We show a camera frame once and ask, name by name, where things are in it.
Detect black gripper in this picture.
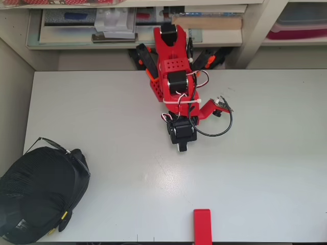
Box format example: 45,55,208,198
166,116,199,153

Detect black round sunglasses yellow-taped temples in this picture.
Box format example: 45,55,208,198
24,137,91,236

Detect red perforated arm base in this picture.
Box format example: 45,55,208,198
149,75,164,103

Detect white zip tie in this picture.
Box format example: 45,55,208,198
162,99,202,105

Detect red rectangular block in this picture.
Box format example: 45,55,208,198
193,208,213,245

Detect black orange table clamp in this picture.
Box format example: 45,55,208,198
127,43,160,81
193,48,232,71

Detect wooden plank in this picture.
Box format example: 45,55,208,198
171,16,243,31

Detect white shelf unit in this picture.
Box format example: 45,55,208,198
0,0,327,71

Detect red and black package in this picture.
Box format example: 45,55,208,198
135,7,172,26

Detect white molded plastic tray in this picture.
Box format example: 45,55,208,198
95,7,136,40

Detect pink plastic storage container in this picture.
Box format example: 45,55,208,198
265,9,327,41

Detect black package with blue item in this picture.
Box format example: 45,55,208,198
43,9,98,28

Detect red polka dot fabric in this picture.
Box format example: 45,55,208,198
0,0,128,8

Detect wrist camera board red mount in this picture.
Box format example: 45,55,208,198
199,96,235,120

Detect black camera cable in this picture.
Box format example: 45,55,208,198
186,38,233,138

